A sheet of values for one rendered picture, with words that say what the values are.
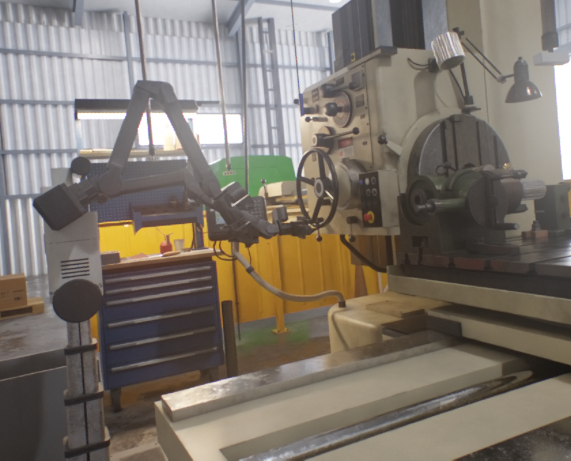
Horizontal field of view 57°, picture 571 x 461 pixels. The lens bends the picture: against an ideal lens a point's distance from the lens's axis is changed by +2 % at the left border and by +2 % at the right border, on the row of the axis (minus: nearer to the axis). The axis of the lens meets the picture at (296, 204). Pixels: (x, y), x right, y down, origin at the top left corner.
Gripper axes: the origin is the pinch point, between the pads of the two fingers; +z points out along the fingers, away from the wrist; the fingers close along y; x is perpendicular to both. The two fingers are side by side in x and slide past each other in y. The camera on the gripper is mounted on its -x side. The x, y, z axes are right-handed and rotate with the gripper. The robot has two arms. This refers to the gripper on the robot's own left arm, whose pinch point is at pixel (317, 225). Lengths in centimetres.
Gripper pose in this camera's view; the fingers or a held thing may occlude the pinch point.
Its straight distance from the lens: 240.9
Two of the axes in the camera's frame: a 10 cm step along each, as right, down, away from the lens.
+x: -4.6, -0.7, 8.9
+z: 8.9, -0.8, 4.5
